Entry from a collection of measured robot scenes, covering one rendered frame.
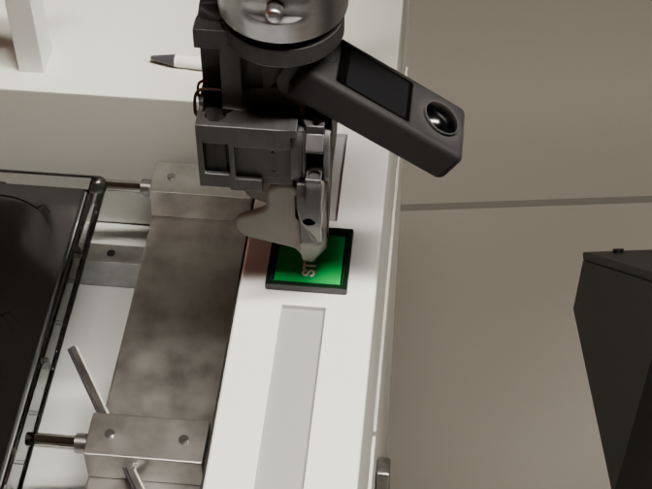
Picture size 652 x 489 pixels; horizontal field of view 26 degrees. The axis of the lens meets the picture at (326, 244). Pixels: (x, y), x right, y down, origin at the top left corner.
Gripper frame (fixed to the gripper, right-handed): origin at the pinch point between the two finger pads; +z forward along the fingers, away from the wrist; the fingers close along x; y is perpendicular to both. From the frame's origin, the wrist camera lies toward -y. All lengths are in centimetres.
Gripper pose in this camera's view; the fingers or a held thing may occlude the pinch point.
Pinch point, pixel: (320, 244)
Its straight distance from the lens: 96.3
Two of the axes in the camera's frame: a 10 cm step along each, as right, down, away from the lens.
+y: -10.0, -0.7, 0.6
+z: 0.0, 6.7, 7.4
